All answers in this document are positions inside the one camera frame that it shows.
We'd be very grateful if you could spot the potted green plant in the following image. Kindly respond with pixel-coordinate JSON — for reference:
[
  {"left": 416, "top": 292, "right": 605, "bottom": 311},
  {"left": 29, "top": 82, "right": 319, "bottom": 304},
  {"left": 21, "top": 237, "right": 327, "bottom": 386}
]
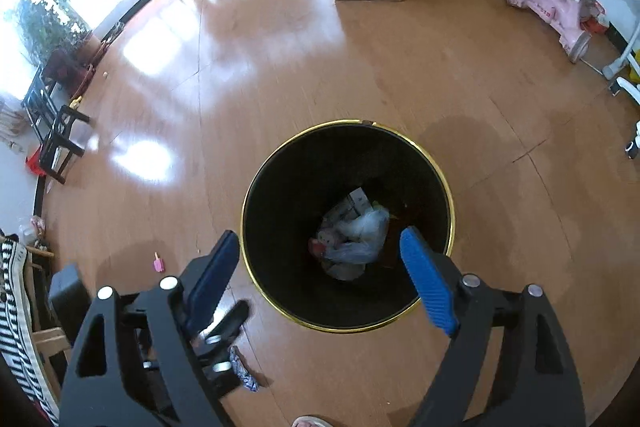
[{"left": 4, "top": 0, "right": 102, "bottom": 68}]

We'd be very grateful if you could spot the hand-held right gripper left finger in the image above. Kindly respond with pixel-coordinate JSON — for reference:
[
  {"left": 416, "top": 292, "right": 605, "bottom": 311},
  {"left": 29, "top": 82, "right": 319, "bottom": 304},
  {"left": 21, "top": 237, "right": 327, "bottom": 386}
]
[{"left": 59, "top": 230, "right": 242, "bottom": 427}]

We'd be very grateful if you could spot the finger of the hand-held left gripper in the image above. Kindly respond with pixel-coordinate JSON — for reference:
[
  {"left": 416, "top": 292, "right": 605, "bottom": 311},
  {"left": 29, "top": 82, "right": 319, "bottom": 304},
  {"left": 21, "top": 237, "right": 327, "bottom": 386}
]
[
  {"left": 200, "top": 300, "right": 251, "bottom": 349},
  {"left": 201, "top": 348, "right": 241, "bottom": 401}
]

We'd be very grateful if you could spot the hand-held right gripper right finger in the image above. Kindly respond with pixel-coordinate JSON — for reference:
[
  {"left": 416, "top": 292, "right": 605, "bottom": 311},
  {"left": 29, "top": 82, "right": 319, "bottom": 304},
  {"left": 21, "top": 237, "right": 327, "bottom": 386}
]
[{"left": 398, "top": 227, "right": 587, "bottom": 427}]

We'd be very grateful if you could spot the black white striped cloth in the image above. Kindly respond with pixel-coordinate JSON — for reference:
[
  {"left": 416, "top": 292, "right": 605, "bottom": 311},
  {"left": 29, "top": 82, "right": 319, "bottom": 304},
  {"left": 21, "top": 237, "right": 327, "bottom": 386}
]
[{"left": 0, "top": 234, "right": 62, "bottom": 427}]

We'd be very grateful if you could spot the white plastic bag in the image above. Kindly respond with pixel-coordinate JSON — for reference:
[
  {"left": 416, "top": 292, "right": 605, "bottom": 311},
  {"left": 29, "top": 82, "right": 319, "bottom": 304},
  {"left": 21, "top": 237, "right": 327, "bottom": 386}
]
[{"left": 325, "top": 207, "right": 391, "bottom": 266}]

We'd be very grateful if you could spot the red plastic bag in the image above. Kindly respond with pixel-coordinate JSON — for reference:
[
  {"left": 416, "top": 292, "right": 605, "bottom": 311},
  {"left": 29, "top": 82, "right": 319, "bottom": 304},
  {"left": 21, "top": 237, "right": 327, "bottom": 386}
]
[{"left": 25, "top": 147, "right": 47, "bottom": 178}]

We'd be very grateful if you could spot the silver foil wrapper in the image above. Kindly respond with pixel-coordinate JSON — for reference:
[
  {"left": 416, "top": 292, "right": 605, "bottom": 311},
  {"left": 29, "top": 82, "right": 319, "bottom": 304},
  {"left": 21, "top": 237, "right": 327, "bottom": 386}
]
[{"left": 229, "top": 346, "right": 261, "bottom": 393}]

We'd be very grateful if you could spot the white metal frame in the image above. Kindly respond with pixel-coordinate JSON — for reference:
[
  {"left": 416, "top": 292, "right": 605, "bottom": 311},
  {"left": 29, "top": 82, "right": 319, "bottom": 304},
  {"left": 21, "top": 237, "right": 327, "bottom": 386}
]
[{"left": 602, "top": 32, "right": 640, "bottom": 108}]

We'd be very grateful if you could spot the clear plastic bag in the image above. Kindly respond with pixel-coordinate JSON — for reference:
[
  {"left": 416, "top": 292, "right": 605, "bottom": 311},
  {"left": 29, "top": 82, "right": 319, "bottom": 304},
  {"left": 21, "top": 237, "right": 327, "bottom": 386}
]
[{"left": 20, "top": 216, "right": 49, "bottom": 249}]

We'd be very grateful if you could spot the pink printed wrapper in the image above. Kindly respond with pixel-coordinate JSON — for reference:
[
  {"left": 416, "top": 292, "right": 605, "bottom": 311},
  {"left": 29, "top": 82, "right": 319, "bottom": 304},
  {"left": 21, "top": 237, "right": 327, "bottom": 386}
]
[{"left": 314, "top": 231, "right": 337, "bottom": 258}]

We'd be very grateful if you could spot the gold patterned waste bin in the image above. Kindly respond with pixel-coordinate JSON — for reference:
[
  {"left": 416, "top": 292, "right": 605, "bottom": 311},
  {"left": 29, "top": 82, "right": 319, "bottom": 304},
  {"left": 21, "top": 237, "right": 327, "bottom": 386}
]
[{"left": 241, "top": 119, "right": 455, "bottom": 334}]

